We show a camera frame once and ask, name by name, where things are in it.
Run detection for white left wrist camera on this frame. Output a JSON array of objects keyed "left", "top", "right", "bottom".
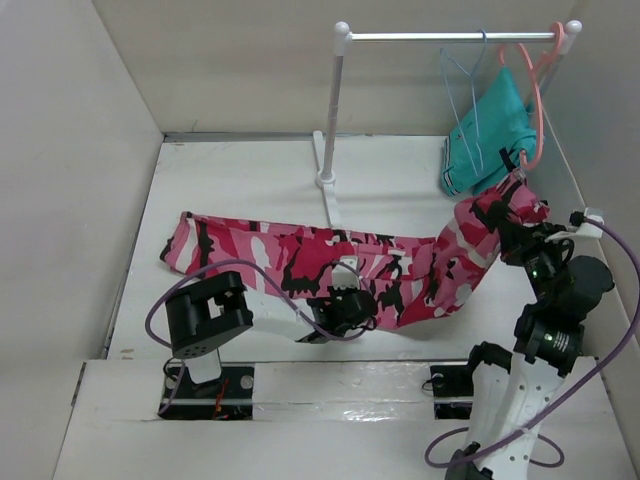
[{"left": 331, "top": 255, "right": 360, "bottom": 290}]

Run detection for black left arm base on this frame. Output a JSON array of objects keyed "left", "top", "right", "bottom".
[{"left": 159, "top": 362, "right": 255, "bottom": 421}]

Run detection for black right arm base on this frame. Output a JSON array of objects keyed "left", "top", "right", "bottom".
[{"left": 422, "top": 364, "right": 474, "bottom": 420}]

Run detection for white clothes rack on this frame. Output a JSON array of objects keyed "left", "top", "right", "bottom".
[{"left": 305, "top": 19, "right": 583, "bottom": 226}]

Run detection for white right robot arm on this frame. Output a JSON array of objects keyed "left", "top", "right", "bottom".
[{"left": 445, "top": 209, "right": 614, "bottom": 479}]

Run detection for pink camouflage trousers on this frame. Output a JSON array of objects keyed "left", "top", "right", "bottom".
[{"left": 160, "top": 170, "right": 549, "bottom": 331}]

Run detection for teal garment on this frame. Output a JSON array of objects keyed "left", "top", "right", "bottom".
[{"left": 440, "top": 67, "right": 537, "bottom": 196}]

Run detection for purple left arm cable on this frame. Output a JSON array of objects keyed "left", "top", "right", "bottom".
[{"left": 144, "top": 259, "right": 379, "bottom": 416}]

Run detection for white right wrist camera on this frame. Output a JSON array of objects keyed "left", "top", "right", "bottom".
[{"left": 569, "top": 207, "right": 604, "bottom": 240}]

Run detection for blue wire hanger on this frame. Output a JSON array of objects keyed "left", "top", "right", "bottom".
[{"left": 438, "top": 29, "right": 490, "bottom": 177}]

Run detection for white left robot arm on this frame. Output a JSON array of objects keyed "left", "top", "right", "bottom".
[{"left": 164, "top": 271, "right": 378, "bottom": 397}]

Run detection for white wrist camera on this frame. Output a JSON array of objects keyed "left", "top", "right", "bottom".
[
  {"left": 569, "top": 207, "right": 604, "bottom": 240},
  {"left": 331, "top": 255, "right": 360, "bottom": 290}
]

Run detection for pink plastic hanger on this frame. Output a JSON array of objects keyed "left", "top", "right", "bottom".
[{"left": 488, "top": 22, "right": 565, "bottom": 172}]

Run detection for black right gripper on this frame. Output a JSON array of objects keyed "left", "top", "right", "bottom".
[{"left": 497, "top": 217, "right": 574, "bottom": 305}]

